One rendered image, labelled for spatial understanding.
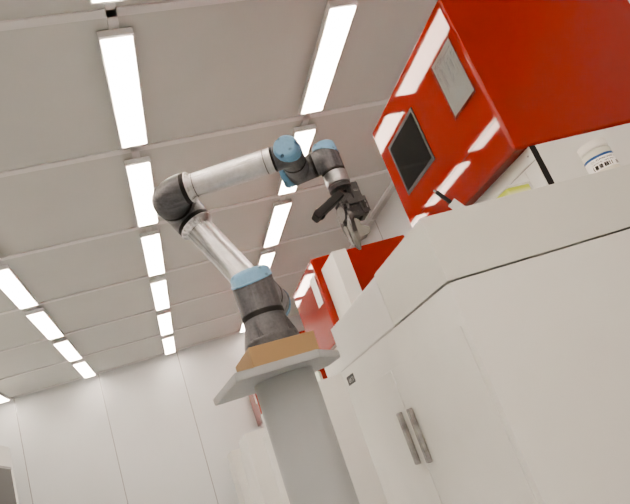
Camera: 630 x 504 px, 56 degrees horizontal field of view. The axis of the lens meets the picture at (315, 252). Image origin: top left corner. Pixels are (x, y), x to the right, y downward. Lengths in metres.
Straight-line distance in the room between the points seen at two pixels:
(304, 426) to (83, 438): 8.31
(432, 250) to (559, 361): 0.33
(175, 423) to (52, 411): 1.79
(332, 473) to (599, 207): 0.87
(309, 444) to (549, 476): 0.55
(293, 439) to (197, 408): 8.13
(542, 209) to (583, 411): 0.43
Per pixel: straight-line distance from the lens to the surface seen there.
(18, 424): 9.90
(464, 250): 1.27
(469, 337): 1.21
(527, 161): 1.96
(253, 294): 1.57
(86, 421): 9.71
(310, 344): 1.53
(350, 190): 1.81
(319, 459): 1.48
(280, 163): 1.72
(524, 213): 1.37
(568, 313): 1.33
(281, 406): 1.49
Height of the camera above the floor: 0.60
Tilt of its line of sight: 18 degrees up
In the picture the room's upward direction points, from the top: 20 degrees counter-clockwise
